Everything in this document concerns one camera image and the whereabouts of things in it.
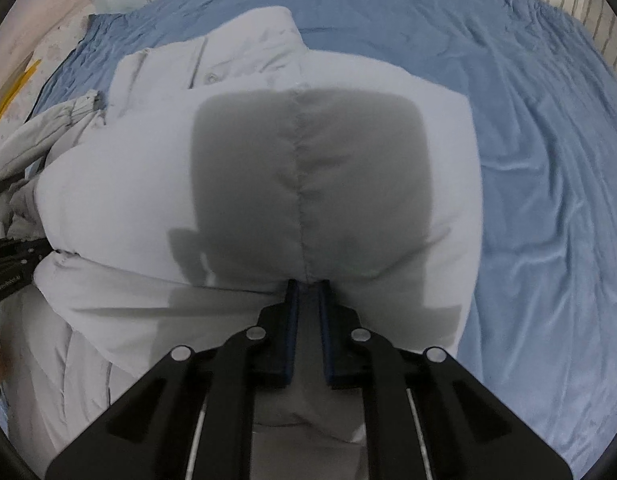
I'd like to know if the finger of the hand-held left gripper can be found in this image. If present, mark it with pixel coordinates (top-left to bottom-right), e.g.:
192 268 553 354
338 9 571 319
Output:
0 237 52 267

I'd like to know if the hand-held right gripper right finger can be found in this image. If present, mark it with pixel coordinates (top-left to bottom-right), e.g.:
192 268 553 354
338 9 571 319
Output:
316 280 574 480

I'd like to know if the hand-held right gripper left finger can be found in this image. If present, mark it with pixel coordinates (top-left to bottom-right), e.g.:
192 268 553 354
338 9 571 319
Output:
46 280 302 480

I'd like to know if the yellow strip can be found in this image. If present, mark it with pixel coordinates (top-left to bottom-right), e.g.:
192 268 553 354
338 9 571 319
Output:
0 59 42 128

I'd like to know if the floral print mattress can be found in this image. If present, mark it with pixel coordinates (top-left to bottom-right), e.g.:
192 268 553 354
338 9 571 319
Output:
0 0 114 136

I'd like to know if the blue bed sheet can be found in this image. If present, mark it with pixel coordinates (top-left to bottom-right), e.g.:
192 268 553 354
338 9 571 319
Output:
33 0 617 461

